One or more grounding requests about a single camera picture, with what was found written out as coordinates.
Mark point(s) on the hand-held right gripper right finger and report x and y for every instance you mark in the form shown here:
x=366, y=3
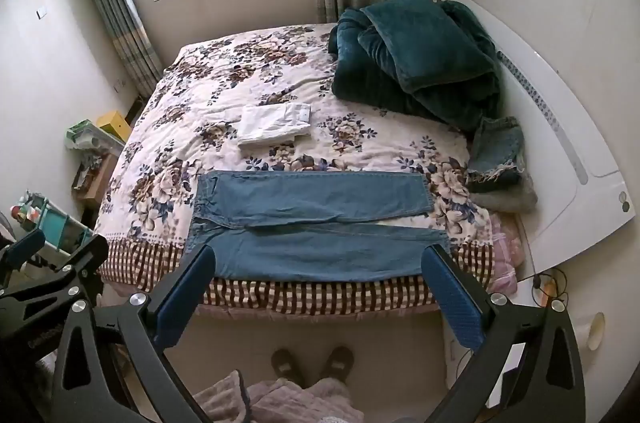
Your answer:
x=455, y=303

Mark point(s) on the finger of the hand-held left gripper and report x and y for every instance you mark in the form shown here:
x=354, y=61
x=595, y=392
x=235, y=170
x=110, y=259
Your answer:
x=22, y=249
x=75, y=265

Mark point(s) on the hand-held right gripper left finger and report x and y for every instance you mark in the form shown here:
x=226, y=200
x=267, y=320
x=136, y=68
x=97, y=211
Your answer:
x=185, y=298

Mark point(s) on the blue denim pants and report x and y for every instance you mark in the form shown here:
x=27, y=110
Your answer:
x=310, y=253

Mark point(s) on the folded white pants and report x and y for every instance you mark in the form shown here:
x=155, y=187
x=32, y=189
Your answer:
x=272, y=123

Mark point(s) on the teal storage rack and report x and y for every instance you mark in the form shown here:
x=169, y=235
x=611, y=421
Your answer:
x=55, y=223

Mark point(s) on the pink bed sheet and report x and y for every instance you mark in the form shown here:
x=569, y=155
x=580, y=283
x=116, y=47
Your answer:
x=507, y=243

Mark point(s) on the brown cardboard box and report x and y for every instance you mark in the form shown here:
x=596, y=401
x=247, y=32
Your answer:
x=95, y=180

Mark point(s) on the folded grey cloth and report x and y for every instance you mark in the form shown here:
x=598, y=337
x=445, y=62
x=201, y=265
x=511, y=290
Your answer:
x=510, y=201

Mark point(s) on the person's left slipper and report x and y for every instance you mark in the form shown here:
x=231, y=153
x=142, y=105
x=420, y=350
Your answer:
x=285, y=363

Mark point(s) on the person's slipper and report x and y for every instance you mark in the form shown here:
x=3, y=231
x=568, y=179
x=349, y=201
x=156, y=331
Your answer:
x=285, y=363
x=338, y=363

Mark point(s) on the green and white bag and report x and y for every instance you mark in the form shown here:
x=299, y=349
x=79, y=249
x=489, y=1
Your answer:
x=87, y=135

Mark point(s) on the person's right slipper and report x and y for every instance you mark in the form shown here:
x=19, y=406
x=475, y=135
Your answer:
x=338, y=363

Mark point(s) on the paper cup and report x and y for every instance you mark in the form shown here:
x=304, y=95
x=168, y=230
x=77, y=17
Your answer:
x=595, y=330

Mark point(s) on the yellow box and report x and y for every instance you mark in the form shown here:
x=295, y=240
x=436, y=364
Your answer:
x=116, y=124

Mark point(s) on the person's pink fleece robe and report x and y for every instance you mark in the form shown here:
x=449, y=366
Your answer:
x=295, y=403

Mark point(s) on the folded frayed denim garment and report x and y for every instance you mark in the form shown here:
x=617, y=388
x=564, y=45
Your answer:
x=495, y=148

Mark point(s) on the white headboard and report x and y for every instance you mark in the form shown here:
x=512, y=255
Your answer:
x=550, y=103

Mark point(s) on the floral and checked bed blanket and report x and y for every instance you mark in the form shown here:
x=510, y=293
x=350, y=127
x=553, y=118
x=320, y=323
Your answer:
x=300, y=78

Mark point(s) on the dark teal plush blanket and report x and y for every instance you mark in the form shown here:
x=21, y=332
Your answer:
x=425, y=48

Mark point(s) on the white wall switch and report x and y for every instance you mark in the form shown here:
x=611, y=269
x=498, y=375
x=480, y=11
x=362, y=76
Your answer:
x=42, y=12

